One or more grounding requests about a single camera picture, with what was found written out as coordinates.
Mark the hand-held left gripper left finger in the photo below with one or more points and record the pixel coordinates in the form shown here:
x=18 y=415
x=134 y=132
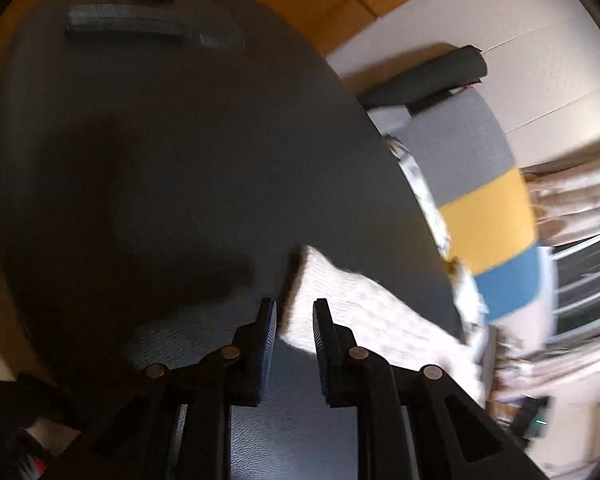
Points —
x=266 y=345

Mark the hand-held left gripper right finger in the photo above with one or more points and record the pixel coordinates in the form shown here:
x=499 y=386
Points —
x=322 y=347

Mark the white knitted sweater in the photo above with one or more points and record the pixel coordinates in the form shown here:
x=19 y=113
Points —
x=380 y=320

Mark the cluttered wooden desk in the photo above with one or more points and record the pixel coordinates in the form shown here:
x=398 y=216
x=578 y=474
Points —
x=510 y=375

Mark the white pillow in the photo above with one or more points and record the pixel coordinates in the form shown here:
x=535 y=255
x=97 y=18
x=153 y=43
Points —
x=467 y=300

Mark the large window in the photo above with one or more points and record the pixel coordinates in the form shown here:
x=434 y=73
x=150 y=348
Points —
x=587 y=290

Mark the printed pillow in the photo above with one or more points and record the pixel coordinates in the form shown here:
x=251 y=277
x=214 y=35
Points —
x=420 y=185

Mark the grey yellow blue padded headboard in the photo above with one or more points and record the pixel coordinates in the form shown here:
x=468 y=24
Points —
x=485 y=215

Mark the beige curtain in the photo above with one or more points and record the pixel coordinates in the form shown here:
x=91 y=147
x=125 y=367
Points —
x=575 y=195

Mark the dark rolled mat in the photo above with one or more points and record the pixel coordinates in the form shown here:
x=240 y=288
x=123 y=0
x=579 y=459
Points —
x=430 y=72

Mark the small folded grey cloth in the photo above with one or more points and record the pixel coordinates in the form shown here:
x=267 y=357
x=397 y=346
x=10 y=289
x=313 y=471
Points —
x=222 y=42

